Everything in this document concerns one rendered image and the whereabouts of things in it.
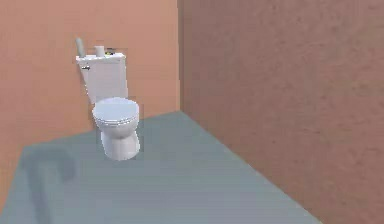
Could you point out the white toilet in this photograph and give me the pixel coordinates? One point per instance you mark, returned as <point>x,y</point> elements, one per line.
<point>110,100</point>

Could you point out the small dark yellow object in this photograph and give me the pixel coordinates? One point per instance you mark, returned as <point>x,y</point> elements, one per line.
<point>109,52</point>

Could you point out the white paper roll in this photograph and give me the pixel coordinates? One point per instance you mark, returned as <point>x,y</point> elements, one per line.
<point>99,51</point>

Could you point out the grey cylinder bottle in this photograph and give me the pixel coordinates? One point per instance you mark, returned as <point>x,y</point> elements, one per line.
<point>80,46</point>

